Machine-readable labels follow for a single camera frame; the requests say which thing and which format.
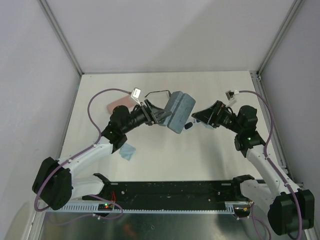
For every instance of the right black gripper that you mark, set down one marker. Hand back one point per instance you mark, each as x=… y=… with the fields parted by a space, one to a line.
x=212 y=116

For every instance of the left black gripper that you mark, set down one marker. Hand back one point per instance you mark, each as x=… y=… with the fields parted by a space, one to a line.
x=153 y=115

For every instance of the white frame sunglasses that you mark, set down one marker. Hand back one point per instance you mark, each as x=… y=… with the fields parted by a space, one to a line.
x=189 y=125

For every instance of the blue-grey glasses case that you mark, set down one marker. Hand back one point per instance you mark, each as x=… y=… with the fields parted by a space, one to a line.
x=180 y=105

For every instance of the light blue cleaning cloth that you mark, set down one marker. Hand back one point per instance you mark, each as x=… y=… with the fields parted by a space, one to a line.
x=205 y=125

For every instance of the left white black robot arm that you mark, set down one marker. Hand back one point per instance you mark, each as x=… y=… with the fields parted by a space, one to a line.
x=56 y=182

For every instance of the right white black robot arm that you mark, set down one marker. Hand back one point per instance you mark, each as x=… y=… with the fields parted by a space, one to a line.
x=288 y=207

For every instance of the pink glasses case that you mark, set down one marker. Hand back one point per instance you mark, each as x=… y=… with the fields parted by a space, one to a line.
x=124 y=101

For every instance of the small blue crumpled cloth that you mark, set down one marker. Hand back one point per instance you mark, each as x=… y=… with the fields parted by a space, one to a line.
x=127 y=151

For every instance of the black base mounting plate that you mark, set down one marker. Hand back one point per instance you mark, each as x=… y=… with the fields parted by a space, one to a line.
x=177 y=191

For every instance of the small circuit board with leds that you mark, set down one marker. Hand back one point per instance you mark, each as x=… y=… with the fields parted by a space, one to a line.
x=105 y=206

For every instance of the brown thin-frame glasses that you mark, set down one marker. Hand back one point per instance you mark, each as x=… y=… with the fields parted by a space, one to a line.
x=169 y=93

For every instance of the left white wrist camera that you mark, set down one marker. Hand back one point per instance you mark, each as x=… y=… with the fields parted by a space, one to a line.
x=134 y=96

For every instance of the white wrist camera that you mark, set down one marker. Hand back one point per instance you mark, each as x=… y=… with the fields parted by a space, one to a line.
x=134 y=96
x=231 y=97

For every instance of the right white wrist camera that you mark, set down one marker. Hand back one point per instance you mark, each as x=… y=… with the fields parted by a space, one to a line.
x=231 y=97

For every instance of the right aluminium frame post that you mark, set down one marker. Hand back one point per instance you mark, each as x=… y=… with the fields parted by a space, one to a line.
x=280 y=35

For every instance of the aluminium frame post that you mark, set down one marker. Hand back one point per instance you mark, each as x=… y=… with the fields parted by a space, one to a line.
x=280 y=35
x=58 y=31

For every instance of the white slotted cable duct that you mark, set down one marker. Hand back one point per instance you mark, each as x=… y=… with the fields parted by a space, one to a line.
x=206 y=207

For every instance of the left aluminium frame post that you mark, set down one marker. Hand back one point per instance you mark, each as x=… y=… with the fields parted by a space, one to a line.
x=58 y=31

